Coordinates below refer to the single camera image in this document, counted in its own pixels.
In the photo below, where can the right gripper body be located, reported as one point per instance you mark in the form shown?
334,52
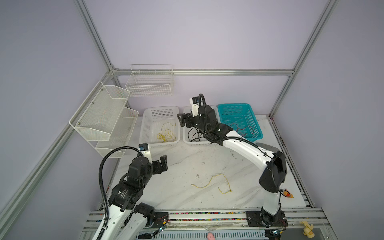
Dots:
197,124

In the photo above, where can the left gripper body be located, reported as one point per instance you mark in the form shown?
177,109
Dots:
146,178

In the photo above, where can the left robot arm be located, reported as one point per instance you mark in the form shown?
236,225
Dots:
124,216

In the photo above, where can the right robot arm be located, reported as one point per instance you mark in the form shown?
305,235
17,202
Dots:
272,164

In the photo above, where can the middle white plastic basket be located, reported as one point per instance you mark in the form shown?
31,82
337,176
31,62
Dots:
192,136

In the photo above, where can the white plastic basket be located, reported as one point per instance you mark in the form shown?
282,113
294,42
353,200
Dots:
160,127
192,136

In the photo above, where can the left white plastic basket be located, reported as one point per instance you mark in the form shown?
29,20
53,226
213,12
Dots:
160,127

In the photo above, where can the teal plastic basket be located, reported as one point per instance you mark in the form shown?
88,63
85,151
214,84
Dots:
242,119

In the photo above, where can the white mesh two-tier shelf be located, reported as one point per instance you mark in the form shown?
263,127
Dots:
104,120

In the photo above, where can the pink object at front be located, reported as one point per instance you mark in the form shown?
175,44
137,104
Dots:
210,236

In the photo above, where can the small orange toy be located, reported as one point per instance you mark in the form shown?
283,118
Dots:
287,194

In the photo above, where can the yellow toy figure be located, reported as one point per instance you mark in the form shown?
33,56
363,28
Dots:
308,229

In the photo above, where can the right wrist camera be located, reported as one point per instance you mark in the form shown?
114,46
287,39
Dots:
196,103

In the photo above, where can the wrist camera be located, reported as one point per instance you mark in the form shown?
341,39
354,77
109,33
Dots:
144,149
196,103

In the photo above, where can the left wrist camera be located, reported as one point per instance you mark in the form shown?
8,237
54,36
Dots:
144,149

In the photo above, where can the white wire wall basket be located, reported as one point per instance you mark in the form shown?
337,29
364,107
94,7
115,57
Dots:
151,80

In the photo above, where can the aluminium front rail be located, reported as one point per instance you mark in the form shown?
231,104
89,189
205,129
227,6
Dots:
238,219

